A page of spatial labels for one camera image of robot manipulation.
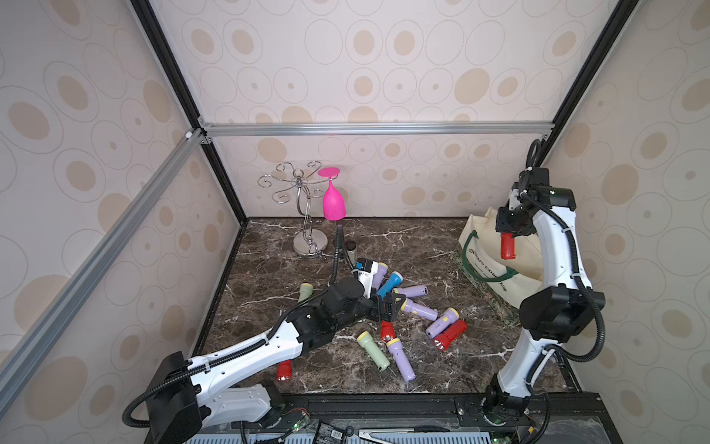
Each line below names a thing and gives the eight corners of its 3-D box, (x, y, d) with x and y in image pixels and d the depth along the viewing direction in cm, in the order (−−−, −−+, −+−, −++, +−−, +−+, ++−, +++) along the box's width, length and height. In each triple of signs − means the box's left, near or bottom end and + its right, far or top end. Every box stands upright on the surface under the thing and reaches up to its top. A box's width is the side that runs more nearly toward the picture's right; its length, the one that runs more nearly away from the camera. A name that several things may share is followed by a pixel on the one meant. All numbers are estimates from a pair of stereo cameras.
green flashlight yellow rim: (379, 373, 81) (380, 370, 79) (355, 338, 88) (355, 335, 86) (389, 365, 83) (390, 363, 80) (365, 331, 89) (365, 328, 87)
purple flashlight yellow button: (430, 340, 88) (432, 335, 85) (422, 330, 90) (424, 325, 87) (457, 320, 93) (461, 314, 89) (449, 311, 95) (452, 305, 92)
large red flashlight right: (441, 353, 86) (443, 349, 83) (431, 342, 88) (434, 338, 85) (467, 332, 90) (470, 327, 88) (458, 322, 92) (461, 317, 90)
